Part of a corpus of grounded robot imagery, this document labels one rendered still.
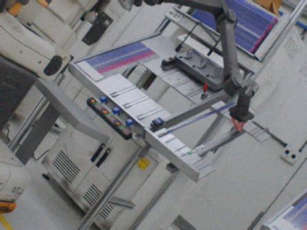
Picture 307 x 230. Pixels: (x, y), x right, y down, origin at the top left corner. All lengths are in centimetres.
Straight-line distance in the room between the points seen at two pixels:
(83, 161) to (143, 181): 44
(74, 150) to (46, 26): 112
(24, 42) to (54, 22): 43
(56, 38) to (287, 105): 266
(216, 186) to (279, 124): 76
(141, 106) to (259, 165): 188
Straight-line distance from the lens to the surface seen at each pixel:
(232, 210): 427
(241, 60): 291
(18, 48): 174
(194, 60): 293
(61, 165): 310
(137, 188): 276
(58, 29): 212
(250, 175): 426
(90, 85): 272
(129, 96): 266
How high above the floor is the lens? 95
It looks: 2 degrees up
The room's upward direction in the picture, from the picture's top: 37 degrees clockwise
